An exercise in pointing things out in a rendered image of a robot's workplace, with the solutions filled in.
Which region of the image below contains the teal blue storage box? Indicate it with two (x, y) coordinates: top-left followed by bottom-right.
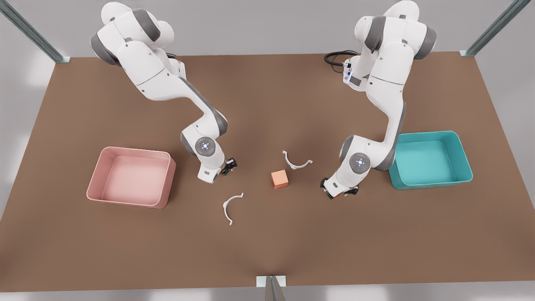
(388, 130), (474, 191)

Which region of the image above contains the small orange cube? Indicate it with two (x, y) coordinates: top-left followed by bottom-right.
(270, 169), (289, 190)

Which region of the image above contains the silver frame post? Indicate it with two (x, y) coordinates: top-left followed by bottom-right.
(0, 0), (71, 64)
(256, 275), (287, 301)
(459, 0), (532, 57)

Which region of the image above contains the white curved clip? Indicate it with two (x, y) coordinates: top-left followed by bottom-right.
(282, 150), (313, 171)
(222, 192), (245, 226)

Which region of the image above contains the pink storage box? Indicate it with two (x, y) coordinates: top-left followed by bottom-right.
(86, 146), (177, 209)

